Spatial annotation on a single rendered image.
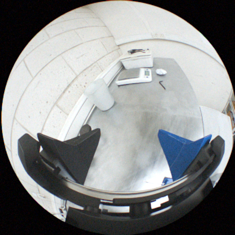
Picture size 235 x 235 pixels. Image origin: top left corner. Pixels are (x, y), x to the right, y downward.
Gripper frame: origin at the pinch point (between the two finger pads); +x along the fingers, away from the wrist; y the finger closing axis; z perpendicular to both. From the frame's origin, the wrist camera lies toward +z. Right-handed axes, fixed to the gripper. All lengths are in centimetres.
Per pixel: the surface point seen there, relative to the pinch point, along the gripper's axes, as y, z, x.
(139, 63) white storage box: -14, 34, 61
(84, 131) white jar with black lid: 17.8, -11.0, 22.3
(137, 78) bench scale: -8.0, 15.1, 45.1
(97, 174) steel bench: 10.5, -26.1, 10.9
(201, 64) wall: -104, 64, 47
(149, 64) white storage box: -22, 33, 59
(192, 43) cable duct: -77, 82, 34
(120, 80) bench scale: 3, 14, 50
